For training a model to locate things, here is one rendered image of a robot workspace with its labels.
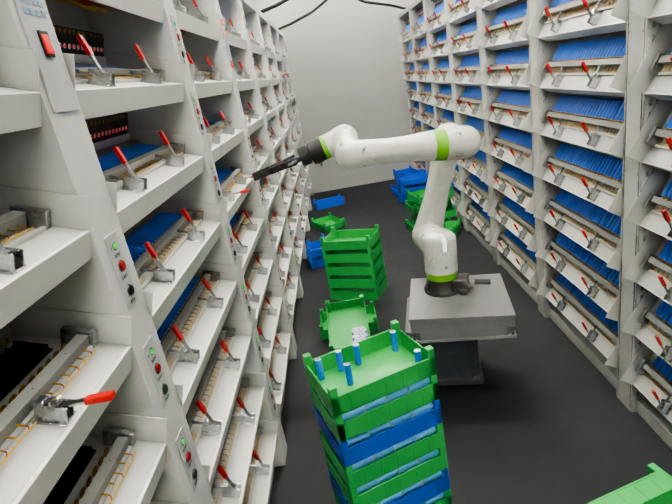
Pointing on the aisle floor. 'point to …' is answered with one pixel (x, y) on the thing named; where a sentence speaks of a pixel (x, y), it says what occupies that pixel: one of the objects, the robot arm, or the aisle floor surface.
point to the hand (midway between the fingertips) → (261, 173)
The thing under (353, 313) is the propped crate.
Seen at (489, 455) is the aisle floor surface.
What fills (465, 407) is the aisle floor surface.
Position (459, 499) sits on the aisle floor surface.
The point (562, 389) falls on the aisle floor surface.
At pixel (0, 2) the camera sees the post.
